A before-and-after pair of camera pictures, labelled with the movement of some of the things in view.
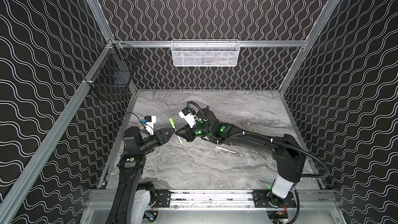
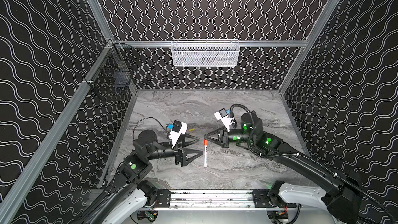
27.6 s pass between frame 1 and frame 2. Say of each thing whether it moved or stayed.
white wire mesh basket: stayed
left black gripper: moved
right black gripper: moved
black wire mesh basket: stayed
